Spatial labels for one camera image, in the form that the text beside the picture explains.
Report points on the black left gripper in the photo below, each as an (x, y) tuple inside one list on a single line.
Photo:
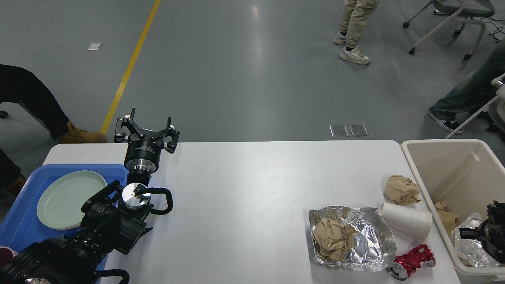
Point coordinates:
[(142, 153)]

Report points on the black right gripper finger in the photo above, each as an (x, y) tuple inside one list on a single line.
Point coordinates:
[(470, 233)]

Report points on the brown paper bag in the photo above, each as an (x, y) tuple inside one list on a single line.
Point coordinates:
[(449, 221)]

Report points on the foil ball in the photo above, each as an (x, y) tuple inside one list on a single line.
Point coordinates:
[(470, 251)]

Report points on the crushed red can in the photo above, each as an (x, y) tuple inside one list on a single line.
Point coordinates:
[(404, 266)]

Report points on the aluminium foil tray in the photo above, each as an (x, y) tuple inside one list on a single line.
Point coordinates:
[(374, 244)]

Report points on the green plate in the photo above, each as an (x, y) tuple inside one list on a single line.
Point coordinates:
[(60, 205)]

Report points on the brown paper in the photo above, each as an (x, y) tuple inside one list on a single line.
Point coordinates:
[(335, 239)]

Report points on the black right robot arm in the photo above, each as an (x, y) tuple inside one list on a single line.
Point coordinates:
[(491, 232)]

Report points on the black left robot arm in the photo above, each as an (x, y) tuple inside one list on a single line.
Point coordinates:
[(114, 218)]

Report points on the paper wad in bin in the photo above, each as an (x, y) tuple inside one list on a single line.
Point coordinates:
[(441, 207)]

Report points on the stacked white paper cups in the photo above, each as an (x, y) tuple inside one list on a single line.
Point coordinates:
[(414, 222)]

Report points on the beige plastic bin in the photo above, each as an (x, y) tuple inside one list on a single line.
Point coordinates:
[(467, 176)]

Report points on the crumpled brown paper ball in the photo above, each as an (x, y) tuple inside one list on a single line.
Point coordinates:
[(402, 190)]

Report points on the white floor tag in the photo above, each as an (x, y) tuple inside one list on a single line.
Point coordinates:
[(95, 46)]

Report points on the person in grey jeans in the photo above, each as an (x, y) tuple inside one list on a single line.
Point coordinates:
[(470, 94)]

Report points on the person in tan boots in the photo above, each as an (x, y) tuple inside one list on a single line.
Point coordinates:
[(18, 85)]

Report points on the clear floor plate right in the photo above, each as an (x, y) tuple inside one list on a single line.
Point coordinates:
[(358, 129)]

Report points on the blue plastic tray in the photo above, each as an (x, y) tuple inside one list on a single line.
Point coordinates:
[(22, 227)]

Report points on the pink mug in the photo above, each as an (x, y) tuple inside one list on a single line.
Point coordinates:
[(6, 255)]

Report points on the person in beige trousers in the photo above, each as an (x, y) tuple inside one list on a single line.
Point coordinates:
[(355, 15)]

